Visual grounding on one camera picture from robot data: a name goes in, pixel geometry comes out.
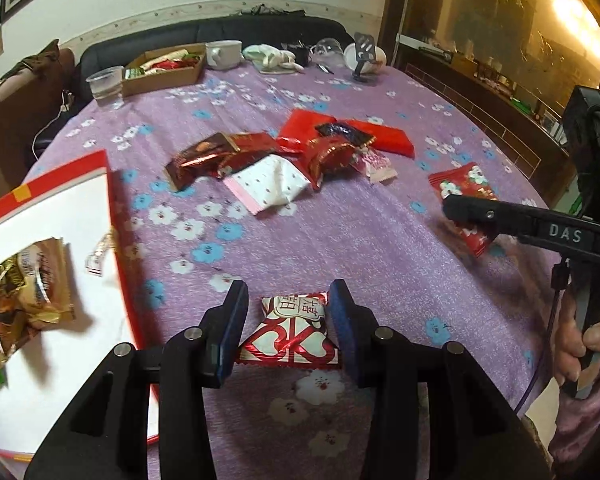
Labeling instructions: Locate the dark red snack packet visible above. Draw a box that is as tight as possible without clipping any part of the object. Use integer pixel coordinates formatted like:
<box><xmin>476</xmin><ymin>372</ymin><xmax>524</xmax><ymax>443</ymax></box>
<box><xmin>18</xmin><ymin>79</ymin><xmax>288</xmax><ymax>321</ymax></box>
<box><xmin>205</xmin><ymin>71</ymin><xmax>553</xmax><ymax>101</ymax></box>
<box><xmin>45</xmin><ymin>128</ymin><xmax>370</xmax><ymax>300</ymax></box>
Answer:
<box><xmin>217</xmin><ymin>132</ymin><xmax>281</xmax><ymax>180</ymax></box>

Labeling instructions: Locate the pile of assorted snack packets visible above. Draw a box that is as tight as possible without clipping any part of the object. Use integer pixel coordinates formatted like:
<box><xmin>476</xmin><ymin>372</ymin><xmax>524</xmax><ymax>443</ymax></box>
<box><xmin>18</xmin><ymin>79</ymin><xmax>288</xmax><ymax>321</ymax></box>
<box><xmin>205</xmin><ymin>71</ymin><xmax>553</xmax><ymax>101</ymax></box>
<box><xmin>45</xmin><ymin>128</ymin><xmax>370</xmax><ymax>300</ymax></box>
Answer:
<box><xmin>124</xmin><ymin>45</ymin><xmax>204</xmax><ymax>79</ymax></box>

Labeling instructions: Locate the person's right forearm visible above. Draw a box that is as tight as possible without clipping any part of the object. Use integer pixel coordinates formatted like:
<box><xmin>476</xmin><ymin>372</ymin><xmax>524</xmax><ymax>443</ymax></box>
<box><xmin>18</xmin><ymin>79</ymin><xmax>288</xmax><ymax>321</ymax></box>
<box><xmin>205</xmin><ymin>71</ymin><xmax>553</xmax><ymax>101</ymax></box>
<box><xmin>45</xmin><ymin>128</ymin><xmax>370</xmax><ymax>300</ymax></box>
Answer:
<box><xmin>549</xmin><ymin>377</ymin><xmax>600</xmax><ymax>480</ymax></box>

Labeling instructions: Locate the purple floral tablecloth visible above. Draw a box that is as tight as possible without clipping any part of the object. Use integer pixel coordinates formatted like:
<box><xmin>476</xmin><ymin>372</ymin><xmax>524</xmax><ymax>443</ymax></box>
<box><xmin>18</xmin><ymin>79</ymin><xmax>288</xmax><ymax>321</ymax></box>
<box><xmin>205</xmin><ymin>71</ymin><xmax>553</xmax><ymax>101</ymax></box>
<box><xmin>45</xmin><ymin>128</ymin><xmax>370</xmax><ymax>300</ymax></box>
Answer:
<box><xmin>22</xmin><ymin>62</ymin><xmax>557</xmax><ymax>480</ymax></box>

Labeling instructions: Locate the small silver ribbon wrapper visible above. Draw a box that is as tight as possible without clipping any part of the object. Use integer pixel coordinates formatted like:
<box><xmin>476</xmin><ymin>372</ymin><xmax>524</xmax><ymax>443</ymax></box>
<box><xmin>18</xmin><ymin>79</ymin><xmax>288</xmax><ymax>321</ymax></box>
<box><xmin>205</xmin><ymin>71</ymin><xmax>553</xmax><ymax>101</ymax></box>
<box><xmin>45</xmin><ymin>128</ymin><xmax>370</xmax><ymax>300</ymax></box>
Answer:
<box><xmin>84</xmin><ymin>231</ymin><xmax>119</xmax><ymax>277</ymax></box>

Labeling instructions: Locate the white mug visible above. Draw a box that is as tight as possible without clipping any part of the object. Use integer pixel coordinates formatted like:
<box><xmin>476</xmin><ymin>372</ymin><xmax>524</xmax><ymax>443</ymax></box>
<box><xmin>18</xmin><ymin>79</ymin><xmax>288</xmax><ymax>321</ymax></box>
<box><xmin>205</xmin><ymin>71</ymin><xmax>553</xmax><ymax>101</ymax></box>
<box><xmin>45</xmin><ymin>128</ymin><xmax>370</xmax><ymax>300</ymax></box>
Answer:
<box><xmin>204</xmin><ymin>39</ymin><xmax>246</xmax><ymax>70</ymax></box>

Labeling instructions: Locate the white green cloth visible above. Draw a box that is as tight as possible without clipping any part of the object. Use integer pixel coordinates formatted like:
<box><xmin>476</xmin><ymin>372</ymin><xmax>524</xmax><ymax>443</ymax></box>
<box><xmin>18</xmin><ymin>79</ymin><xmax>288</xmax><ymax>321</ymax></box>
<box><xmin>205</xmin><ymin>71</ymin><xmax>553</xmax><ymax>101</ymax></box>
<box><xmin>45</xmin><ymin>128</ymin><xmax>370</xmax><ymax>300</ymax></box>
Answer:
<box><xmin>242</xmin><ymin>43</ymin><xmax>304</xmax><ymax>74</ymax></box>

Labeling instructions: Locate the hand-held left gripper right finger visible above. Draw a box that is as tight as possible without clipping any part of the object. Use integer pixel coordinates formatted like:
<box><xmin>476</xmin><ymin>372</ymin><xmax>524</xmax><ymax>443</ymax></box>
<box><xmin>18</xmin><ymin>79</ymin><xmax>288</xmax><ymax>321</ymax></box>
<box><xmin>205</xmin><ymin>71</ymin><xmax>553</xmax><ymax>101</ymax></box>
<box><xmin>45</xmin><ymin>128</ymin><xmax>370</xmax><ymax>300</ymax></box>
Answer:
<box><xmin>327</xmin><ymin>279</ymin><xmax>551</xmax><ymax>480</ymax></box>

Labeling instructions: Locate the red white heart candy packet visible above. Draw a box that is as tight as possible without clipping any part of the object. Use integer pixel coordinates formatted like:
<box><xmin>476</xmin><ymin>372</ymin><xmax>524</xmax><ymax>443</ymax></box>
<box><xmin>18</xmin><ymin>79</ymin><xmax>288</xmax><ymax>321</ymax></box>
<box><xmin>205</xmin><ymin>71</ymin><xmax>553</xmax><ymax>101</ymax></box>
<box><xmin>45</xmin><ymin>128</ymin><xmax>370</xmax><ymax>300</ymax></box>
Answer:
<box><xmin>236</xmin><ymin>291</ymin><xmax>342</xmax><ymax>370</ymax></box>

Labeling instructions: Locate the large red flat packet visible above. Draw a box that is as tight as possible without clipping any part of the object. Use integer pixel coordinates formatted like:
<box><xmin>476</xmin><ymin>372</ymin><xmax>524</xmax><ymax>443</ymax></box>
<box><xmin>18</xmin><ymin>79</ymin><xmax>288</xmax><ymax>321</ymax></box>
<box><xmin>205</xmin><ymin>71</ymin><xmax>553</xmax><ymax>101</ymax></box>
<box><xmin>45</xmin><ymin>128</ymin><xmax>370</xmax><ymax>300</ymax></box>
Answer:
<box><xmin>277</xmin><ymin>108</ymin><xmax>337</xmax><ymax>154</ymax></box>

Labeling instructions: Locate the white cable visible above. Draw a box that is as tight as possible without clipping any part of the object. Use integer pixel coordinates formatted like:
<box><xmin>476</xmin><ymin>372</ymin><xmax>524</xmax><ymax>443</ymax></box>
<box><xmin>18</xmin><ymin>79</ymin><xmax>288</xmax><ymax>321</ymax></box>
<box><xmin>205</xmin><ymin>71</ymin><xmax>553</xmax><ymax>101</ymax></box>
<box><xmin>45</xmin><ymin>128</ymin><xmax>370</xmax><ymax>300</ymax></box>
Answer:
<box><xmin>32</xmin><ymin>89</ymin><xmax>76</xmax><ymax>162</ymax></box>

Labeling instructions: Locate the gold foil snack packet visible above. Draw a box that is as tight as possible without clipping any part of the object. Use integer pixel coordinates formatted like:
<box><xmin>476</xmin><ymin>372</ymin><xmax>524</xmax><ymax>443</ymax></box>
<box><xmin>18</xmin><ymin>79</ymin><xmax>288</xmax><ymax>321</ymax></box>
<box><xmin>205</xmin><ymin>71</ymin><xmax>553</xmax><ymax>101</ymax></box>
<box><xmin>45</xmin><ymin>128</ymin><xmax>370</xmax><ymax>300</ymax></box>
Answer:
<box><xmin>0</xmin><ymin>239</ymin><xmax>77</xmax><ymax>372</ymax></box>

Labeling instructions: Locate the clear glass jar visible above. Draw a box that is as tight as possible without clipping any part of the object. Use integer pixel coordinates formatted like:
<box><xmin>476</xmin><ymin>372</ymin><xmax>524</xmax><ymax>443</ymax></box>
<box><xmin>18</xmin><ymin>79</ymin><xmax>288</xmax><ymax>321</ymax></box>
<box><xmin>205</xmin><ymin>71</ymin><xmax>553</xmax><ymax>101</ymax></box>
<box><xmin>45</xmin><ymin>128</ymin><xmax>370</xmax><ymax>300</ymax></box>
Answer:
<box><xmin>310</xmin><ymin>37</ymin><xmax>346</xmax><ymax>67</ymax></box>

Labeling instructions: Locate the black sofa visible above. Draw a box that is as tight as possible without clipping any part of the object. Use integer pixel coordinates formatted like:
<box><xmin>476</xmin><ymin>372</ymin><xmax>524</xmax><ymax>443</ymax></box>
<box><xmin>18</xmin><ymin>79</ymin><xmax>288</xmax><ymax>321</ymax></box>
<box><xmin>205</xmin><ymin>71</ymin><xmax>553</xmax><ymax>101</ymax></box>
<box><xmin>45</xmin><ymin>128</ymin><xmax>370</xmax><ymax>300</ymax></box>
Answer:
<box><xmin>74</xmin><ymin>15</ymin><xmax>357</xmax><ymax>112</ymax></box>

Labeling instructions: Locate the clear plastic cup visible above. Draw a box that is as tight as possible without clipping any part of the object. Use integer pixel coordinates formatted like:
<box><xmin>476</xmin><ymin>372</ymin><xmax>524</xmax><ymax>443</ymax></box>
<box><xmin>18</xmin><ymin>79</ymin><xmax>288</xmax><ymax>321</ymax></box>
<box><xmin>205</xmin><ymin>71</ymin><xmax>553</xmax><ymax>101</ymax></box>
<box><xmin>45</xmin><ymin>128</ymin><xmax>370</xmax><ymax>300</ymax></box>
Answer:
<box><xmin>85</xmin><ymin>66</ymin><xmax>126</xmax><ymax>107</ymax></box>

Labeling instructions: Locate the red-rimmed white box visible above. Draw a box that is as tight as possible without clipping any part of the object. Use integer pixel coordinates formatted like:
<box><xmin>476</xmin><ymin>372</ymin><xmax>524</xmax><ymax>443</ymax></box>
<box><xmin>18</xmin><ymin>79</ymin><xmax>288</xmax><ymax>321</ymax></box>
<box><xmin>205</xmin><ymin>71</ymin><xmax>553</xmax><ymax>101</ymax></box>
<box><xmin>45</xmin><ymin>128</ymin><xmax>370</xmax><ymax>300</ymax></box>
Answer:
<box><xmin>0</xmin><ymin>150</ymin><xmax>162</xmax><ymax>461</ymax></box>

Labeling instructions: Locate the red gold-print packet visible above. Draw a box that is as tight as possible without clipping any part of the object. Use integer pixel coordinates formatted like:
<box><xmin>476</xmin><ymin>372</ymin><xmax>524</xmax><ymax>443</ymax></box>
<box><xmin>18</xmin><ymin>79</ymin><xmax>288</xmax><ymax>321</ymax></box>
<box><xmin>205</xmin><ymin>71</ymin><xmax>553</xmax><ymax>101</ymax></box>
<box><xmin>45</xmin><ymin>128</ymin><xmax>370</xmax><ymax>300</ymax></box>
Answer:
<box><xmin>304</xmin><ymin>137</ymin><xmax>367</xmax><ymax>192</ymax></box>

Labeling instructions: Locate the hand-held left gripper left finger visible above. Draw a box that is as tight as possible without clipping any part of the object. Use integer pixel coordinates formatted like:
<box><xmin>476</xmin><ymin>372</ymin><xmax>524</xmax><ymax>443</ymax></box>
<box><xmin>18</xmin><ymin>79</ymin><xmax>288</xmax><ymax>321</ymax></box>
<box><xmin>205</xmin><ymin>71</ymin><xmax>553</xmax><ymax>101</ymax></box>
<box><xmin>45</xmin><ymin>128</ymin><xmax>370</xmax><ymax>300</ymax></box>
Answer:
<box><xmin>25</xmin><ymin>280</ymin><xmax>248</xmax><ymax>480</ymax></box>

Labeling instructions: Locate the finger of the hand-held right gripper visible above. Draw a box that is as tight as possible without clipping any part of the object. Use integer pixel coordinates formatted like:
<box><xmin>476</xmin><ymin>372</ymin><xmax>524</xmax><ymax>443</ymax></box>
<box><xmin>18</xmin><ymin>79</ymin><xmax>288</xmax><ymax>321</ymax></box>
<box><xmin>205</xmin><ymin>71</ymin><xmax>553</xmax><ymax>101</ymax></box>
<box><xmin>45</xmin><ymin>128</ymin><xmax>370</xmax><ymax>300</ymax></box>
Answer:
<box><xmin>442</xmin><ymin>194</ymin><xmax>529</xmax><ymax>242</ymax></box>

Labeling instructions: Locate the red floral candy packet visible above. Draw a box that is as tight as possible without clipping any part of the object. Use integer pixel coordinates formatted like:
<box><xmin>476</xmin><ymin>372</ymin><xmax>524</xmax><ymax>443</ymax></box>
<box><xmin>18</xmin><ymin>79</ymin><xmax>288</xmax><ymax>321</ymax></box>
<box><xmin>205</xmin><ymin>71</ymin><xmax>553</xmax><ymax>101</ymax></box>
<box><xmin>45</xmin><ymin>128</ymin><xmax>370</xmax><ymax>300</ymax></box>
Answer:
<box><xmin>428</xmin><ymin>162</ymin><xmax>502</xmax><ymax>259</ymax></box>

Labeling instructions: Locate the brown cardboard box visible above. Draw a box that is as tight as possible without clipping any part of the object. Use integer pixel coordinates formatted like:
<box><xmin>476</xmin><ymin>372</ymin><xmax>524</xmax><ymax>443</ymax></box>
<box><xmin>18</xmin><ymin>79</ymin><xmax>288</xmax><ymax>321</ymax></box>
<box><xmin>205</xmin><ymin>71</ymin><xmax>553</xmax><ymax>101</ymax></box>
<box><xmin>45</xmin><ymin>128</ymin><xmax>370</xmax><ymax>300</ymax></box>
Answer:
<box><xmin>121</xmin><ymin>44</ymin><xmax>207</xmax><ymax>98</ymax></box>

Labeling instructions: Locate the white pink dotted packet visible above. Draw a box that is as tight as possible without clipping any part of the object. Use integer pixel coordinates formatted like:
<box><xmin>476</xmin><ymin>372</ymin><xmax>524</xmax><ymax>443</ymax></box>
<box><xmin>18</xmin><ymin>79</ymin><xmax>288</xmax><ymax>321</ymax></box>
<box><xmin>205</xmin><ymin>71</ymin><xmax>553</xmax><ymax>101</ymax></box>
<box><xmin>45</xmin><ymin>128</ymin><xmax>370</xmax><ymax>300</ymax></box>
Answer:
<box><xmin>223</xmin><ymin>154</ymin><xmax>314</xmax><ymax>217</ymax></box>

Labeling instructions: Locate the small pink white candy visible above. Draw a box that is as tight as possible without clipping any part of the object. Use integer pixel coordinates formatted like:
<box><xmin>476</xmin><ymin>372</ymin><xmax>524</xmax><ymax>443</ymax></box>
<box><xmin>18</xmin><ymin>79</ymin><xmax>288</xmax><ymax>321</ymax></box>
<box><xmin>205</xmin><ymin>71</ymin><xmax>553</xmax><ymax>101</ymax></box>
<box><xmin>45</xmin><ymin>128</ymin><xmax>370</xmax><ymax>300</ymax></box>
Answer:
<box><xmin>359</xmin><ymin>152</ymin><xmax>399</xmax><ymax>184</ymax></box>

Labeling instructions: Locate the brown chair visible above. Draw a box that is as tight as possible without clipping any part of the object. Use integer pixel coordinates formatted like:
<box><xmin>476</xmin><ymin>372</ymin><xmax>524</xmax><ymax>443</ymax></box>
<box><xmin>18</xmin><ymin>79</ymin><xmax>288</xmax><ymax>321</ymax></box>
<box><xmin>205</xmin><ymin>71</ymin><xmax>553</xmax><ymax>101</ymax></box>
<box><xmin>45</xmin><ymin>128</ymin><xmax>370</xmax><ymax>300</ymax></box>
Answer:
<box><xmin>0</xmin><ymin>39</ymin><xmax>77</xmax><ymax>202</ymax></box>

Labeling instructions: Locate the person's right hand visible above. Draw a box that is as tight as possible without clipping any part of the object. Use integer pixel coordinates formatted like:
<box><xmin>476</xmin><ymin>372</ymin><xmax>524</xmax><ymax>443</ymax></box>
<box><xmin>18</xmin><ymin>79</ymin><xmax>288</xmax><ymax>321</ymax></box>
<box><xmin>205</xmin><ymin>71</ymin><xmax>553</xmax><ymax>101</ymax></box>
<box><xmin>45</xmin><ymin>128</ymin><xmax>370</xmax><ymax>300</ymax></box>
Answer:
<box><xmin>553</xmin><ymin>292</ymin><xmax>600</xmax><ymax>387</ymax></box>

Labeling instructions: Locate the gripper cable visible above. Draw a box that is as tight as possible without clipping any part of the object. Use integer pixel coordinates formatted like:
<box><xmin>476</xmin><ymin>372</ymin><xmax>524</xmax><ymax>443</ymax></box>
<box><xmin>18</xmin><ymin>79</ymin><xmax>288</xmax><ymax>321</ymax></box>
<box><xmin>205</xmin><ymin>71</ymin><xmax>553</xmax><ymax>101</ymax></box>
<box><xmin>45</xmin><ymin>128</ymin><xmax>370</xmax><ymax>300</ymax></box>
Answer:
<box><xmin>517</xmin><ymin>258</ymin><xmax>570</xmax><ymax>417</ymax></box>

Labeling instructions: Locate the black snack packet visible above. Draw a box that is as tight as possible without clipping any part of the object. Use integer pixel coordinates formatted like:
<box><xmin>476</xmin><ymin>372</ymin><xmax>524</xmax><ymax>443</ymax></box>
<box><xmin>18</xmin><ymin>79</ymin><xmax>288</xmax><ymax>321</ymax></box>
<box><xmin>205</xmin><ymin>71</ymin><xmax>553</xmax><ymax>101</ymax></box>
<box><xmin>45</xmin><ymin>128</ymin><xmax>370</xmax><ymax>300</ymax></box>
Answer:
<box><xmin>314</xmin><ymin>121</ymin><xmax>372</xmax><ymax>150</ymax></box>

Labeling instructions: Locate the brown chocolate snack packet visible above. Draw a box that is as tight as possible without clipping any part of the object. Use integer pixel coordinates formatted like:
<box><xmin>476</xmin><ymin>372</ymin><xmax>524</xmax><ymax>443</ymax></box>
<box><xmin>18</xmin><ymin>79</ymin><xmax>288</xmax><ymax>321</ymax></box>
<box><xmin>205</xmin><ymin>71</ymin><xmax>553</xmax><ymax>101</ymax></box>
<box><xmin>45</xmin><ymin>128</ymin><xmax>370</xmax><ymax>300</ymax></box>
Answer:
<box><xmin>164</xmin><ymin>132</ymin><xmax>242</xmax><ymax>192</ymax></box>

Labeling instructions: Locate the small white round fan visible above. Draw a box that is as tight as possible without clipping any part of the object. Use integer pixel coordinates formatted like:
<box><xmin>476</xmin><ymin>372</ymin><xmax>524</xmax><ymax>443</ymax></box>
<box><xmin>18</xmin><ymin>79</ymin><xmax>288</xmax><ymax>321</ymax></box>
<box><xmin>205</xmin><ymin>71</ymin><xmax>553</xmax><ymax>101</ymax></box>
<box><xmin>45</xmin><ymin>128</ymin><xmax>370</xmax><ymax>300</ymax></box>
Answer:
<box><xmin>343</xmin><ymin>32</ymin><xmax>387</xmax><ymax>81</ymax></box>

